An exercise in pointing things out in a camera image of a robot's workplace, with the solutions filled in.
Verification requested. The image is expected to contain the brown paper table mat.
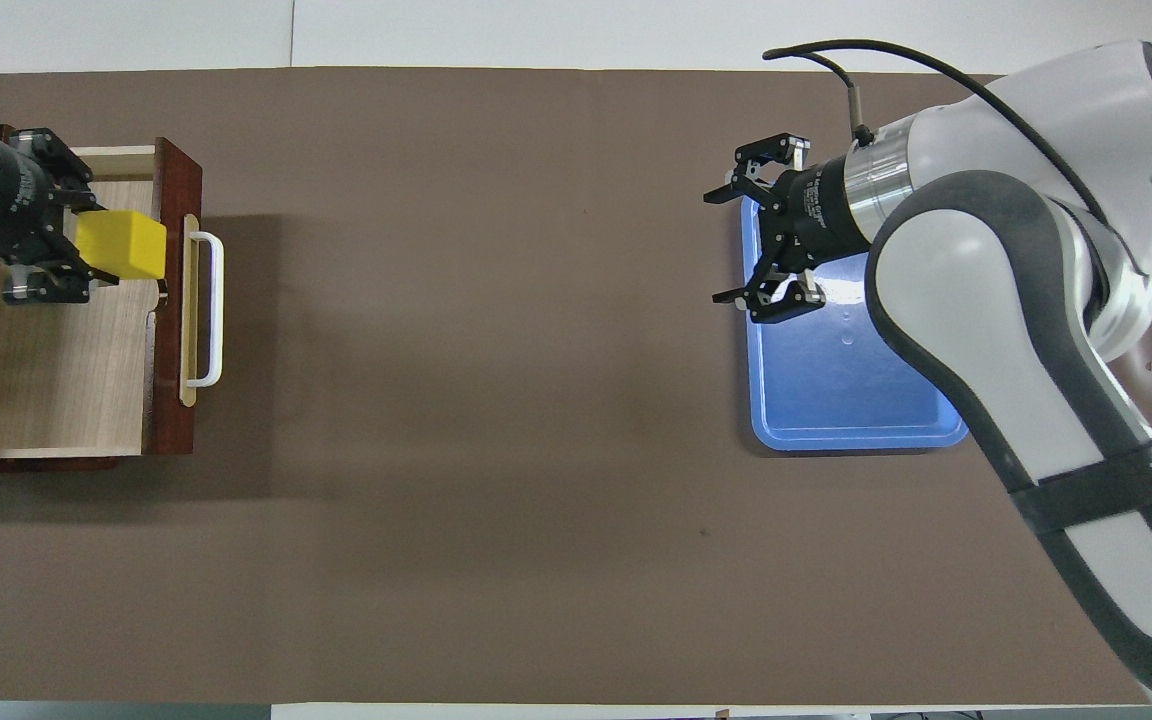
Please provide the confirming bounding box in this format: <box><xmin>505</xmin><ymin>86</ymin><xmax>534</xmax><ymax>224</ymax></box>
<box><xmin>0</xmin><ymin>66</ymin><xmax>1152</xmax><ymax>706</ymax></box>

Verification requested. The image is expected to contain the white drawer handle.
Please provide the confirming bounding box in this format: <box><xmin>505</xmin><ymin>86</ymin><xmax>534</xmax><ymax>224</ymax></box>
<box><xmin>184</xmin><ymin>231</ymin><xmax>226</xmax><ymax>389</ymax></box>

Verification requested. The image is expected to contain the wooden drawer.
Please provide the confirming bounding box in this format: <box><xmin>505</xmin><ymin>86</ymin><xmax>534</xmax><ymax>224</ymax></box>
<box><xmin>0</xmin><ymin>137</ymin><xmax>204</xmax><ymax>461</ymax></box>

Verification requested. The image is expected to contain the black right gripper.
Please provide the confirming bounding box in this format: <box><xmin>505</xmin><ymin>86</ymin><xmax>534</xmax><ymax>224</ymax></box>
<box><xmin>703</xmin><ymin>133</ymin><xmax>872</xmax><ymax>325</ymax></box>

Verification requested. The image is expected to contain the blue plastic tray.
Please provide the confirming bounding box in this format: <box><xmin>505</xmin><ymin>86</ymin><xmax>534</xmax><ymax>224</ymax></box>
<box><xmin>740</xmin><ymin>195</ymin><xmax>970</xmax><ymax>453</ymax></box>

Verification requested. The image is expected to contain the beige handle backing plate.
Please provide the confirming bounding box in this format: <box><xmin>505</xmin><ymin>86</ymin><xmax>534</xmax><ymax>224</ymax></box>
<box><xmin>180</xmin><ymin>213</ymin><xmax>201</xmax><ymax>408</ymax></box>

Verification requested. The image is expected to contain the yellow cube block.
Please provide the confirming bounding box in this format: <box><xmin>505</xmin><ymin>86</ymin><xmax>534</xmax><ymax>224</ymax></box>
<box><xmin>75</xmin><ymin>209</ymin><xmax>168</xmax><ymax>282</ymax></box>

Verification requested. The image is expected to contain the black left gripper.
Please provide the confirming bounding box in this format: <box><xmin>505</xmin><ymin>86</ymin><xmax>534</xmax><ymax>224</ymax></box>
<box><xmin>0</xmin><ymin>127</ymin><xmax>122</xmax><ymax>306</ymax></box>

